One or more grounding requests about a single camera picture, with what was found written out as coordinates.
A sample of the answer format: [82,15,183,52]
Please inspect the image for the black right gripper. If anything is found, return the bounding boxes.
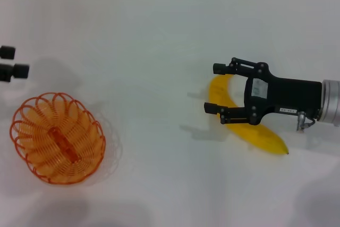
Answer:
[203,57,323,126]

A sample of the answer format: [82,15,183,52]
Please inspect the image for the yellow banana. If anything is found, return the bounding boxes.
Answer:
[208,74,290,156]

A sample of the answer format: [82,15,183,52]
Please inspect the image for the orange plastic wire basket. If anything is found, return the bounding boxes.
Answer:
[10,92,106,185]

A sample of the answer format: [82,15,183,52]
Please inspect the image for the grey gripper connector cable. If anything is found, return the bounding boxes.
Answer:
[296,111,316,132]

